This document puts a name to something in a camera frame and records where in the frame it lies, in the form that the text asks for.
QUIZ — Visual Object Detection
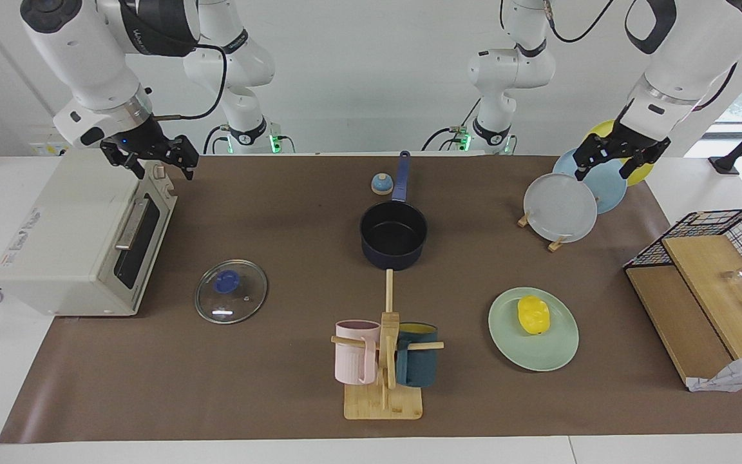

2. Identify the yellow potato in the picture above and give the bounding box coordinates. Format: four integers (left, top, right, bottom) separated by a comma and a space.
517, 296, 551, 335

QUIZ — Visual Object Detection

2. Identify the yellow plate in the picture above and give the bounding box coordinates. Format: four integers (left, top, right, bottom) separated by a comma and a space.
584, 120, 655, 188

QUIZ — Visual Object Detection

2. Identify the light blue plate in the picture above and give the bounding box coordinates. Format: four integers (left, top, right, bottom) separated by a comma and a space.
552, 147, 629, 215

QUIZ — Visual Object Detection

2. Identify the grey plate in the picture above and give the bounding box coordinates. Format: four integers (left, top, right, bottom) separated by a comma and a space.
524, 173, 598, 244

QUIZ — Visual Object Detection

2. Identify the wooden plate rack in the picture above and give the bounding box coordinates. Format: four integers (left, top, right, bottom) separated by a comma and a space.
517, 206, 568, 253

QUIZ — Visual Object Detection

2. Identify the green plate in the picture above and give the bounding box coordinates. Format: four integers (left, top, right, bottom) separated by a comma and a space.
488, 287, 580, 372

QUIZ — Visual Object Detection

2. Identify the dark blue pot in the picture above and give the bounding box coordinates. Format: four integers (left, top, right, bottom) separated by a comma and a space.
359, 151, 429, 271

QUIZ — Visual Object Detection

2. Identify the white socket box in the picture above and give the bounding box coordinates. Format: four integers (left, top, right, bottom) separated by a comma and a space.
28, 124, 98, 157

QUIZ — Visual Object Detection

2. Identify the beige toaster oven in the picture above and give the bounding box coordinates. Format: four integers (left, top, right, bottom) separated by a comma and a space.
0, 149, 178, 317

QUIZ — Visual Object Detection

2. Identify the light wooden board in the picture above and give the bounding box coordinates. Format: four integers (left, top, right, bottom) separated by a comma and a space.
661, 235, 742, 360

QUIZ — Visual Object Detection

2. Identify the dark wooden board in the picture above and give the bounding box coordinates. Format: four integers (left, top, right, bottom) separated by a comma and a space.
625, 266, 736, 387

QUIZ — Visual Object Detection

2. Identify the brown table mat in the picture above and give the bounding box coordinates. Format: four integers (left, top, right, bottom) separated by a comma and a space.
0, 155, 742, 444

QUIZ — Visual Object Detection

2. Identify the white checkered cloth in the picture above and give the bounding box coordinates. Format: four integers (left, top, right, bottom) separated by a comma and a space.
687, 350, 742, 392

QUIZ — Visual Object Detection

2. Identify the pink mug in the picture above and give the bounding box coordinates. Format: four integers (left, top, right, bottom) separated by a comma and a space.
334, 320, 381, 385

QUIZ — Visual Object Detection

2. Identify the dark teal mug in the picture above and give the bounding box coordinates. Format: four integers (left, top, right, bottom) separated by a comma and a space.
395, 322, 439, 388

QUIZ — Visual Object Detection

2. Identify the wooden mug rack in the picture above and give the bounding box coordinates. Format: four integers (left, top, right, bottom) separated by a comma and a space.
330, 269, 444, 421

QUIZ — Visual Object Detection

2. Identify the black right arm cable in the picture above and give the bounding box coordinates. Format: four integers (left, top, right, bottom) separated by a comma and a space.
152, 43, 228, 122

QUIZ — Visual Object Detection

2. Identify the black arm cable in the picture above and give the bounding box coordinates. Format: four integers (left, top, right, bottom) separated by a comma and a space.
152, 43, 228, 122
542, 0, 740, 113

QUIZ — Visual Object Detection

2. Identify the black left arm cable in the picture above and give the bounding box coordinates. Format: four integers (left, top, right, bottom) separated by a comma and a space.
542, 0, 740, 113

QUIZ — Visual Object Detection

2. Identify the black base cable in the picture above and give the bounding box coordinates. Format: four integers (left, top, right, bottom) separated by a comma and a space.
423, 97, 482, 153

